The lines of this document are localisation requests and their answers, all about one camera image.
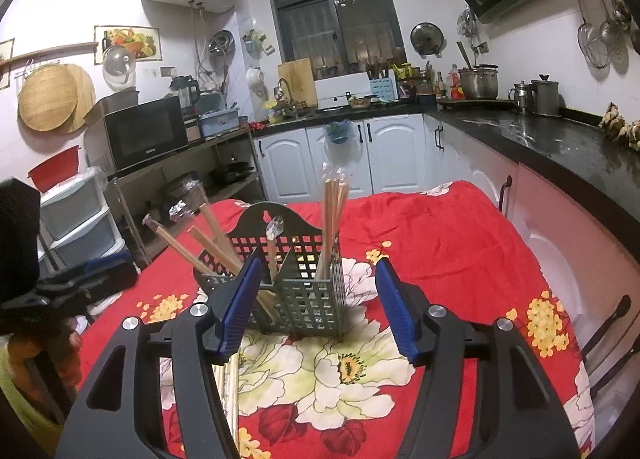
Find fruit wall poster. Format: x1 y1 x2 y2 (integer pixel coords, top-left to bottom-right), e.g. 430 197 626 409
94 25 161 62
0 38 16 89

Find dark framed window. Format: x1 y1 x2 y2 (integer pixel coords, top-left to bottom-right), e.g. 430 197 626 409
264 0 406 77

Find steel canister with lid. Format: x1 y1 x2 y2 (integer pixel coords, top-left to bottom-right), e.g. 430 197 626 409
530 74 561 117

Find hanging mesh strainer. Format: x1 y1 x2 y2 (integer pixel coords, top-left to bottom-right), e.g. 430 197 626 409
570 0 611 69

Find hanging steel skimmer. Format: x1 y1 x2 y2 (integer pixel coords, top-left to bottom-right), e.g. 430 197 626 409
592 0 630 76

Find brown dried bundle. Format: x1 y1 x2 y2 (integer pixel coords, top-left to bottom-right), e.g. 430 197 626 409
599 103 640 152

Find black wok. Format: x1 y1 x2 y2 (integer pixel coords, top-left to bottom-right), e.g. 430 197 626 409
209 162 256 185

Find blue cutlery holder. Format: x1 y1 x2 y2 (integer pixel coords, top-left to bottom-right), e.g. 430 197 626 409
369 76 400 102

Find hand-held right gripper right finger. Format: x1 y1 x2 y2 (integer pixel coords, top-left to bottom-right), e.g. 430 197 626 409
375 257 581 459

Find small steel kettle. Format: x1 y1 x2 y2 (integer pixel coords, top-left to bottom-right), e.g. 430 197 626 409
508 80 533 115

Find glass pot lid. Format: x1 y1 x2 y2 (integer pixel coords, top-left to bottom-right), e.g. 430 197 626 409
102 45 137 92

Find white hanging jug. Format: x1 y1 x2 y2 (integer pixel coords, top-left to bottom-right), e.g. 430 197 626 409
246 66 266 100

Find dark metal pot lid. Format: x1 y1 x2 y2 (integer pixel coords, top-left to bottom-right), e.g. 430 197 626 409
410 22 447 57

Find round bamboo board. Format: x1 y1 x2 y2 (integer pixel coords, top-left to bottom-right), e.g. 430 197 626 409
62 64 97 134
17 64 78 132

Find hanging steel utensils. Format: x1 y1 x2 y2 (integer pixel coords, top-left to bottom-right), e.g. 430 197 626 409
457 6 478 37

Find wooden wall rail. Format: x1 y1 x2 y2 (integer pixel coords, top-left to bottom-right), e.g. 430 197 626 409
0 42 99 65

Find hanging steel bowl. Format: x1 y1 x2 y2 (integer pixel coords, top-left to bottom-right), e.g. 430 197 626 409
207 30 235 56

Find black chair frame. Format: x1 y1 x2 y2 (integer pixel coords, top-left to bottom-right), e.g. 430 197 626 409
580 295 633 402

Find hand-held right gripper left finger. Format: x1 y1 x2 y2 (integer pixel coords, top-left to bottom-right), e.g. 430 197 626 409
54 256 264 459

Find wooden board under stockpot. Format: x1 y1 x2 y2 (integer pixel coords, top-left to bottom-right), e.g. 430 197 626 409
437 98 516 110

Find black kitchen countertop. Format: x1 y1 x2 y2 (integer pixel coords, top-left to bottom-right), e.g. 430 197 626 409
250 99 640 235

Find wooden cutting board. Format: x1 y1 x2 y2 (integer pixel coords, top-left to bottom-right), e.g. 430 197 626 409
277 58 318 109

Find grey perforated utensil basket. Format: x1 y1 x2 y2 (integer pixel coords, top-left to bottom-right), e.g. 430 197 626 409
192 202 347 340

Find red floral tablecloth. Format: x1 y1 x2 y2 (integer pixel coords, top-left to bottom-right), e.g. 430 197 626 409
77 180 596 459

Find person's left forearm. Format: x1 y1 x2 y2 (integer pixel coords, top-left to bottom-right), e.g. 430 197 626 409
10 324 83 390

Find steel stockpot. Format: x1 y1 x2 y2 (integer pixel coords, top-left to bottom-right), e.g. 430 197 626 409
457 64 501 100

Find person's green clothing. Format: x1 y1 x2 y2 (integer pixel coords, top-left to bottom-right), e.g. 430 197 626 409
0 339 66 455

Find white countertop appliance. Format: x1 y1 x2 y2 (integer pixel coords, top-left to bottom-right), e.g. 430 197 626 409
314 76 372 110

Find steel faucet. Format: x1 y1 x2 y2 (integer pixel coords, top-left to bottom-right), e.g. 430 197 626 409
275 78 296 112

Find red plastic basin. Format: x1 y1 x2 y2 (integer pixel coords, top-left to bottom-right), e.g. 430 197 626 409
27 145 82 193

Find stacked steel pots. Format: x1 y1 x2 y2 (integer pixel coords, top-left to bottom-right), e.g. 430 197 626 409
162 172 201 200

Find black microwave oven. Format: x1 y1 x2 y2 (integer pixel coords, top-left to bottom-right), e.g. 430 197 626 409
102 95 190 172

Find white kitchen cabinets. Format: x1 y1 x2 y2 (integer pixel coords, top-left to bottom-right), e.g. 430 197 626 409
252 113 640 420

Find wooden chopsticks pair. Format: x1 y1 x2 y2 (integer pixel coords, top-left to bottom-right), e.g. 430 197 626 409
169 203 236 271
314 166 341 285
142 213 218 277
214 354 242 455
265 219 287 285
336 169 355 250
181 178 243 267

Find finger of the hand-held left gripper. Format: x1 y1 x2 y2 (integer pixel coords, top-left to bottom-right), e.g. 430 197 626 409
35 253 133 292
70 264 140 310

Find pale blue storage box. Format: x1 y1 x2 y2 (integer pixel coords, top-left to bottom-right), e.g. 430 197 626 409
198 108 241 137

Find plastic drawer cabinet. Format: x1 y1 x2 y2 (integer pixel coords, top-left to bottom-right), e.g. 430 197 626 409
39 168 132 270

